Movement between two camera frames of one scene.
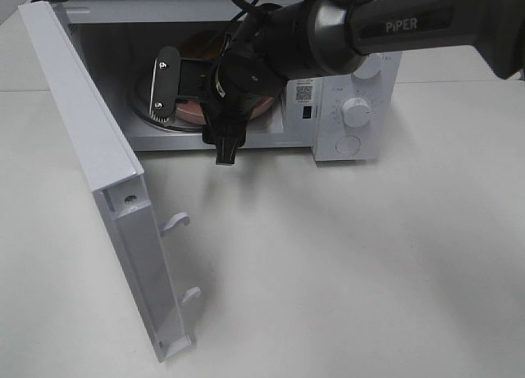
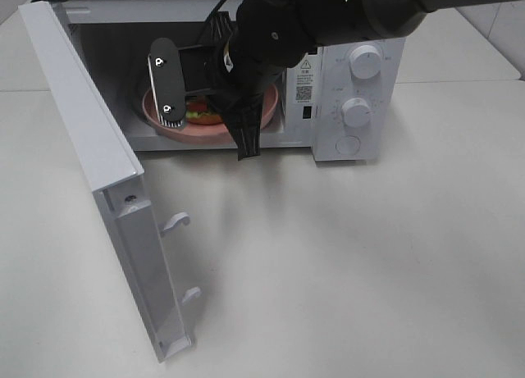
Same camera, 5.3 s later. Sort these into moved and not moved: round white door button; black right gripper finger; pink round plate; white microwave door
Moved: black right gripper finger; pink round plate
Not moved: white microwave door; round white door button
